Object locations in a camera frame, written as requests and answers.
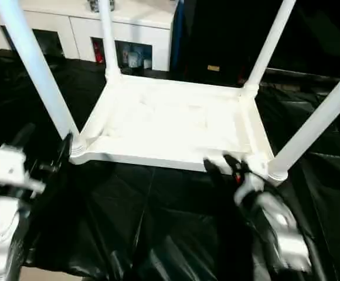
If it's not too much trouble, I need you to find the white glass-door cabinet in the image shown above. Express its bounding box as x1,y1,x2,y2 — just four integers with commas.
0,0,176,72

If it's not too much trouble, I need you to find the dark patterned jar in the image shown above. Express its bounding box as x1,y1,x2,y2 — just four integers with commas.
89,0,115,13

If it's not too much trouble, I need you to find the black plastic mat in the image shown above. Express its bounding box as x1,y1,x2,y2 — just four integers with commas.
0,50,340,281

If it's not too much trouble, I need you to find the white plastic table top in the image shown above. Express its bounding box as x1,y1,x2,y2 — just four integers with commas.
69,75,289,183

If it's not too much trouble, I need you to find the small red bottle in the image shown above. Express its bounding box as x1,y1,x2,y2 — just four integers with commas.
93,42,104,64

